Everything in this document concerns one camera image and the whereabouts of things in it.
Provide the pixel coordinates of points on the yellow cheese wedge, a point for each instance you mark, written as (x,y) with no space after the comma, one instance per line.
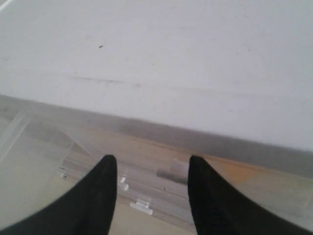
(238,173)

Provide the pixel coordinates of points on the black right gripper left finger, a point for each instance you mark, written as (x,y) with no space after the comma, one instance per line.
(86,209)

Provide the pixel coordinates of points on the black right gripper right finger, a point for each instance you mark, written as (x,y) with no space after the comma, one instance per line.
(218,208)

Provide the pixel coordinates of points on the white plastic drawer cabinet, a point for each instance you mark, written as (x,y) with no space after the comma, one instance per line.
(231,78)

